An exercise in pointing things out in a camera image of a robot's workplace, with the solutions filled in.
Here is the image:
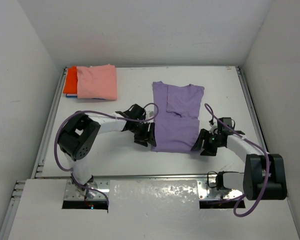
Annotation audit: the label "purple t-shirt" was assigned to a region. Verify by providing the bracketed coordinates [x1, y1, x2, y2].
[151, 81, 205, 154]

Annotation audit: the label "white foam front cover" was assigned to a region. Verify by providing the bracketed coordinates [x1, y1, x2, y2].
[9, 179, 298, 240]

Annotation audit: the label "aluminium left table rail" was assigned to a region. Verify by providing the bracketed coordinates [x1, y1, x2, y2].
[30, 66, 68, 179]

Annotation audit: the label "aluminium table rail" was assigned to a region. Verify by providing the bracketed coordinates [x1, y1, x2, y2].
[30, 66, 68, 179]
[235, 66, 268, 150]
[33, 171, 217, 181]

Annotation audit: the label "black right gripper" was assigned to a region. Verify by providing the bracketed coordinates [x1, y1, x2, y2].
[190, 128, 223, 157]

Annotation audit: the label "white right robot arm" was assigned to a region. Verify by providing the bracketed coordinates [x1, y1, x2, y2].
[191, 117, 287, 201]

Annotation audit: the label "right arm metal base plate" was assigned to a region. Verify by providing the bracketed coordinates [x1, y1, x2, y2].
[197, 180, 243, 201]

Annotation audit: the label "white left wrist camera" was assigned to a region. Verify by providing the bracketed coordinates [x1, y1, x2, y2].
[146, 110, 155, 119]

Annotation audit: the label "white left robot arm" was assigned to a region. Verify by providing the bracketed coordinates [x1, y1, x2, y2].
[53, 104, 159, 194]

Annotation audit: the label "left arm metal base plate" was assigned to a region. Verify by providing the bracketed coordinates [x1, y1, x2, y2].
[63, 180, 110, 201]

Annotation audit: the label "aluminium right table rail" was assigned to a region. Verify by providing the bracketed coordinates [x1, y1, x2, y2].
[235, 66, 268, 150]

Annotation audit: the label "folded pink t-shirt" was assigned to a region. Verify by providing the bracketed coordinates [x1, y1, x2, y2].
[77, 64, 118, 101]

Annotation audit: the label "aluminium front table rail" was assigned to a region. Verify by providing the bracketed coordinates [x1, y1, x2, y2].
[33, 171, 217, 181]

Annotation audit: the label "folded orange t-shirt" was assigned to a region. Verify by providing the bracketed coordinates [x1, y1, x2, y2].
[62, 66, 78, 95]

